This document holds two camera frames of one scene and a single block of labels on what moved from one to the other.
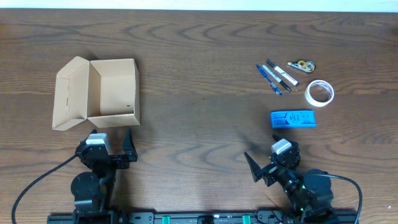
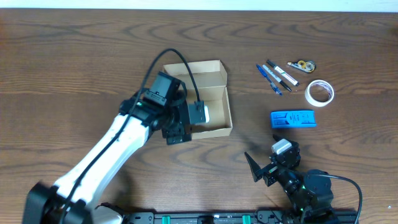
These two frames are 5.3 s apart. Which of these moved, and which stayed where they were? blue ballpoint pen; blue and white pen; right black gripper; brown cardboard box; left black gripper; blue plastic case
Moved: brown cardboard box; left black gripper
Stayed: blue and white pen; blue ballpoint pen; blue plastic case; right black gripper
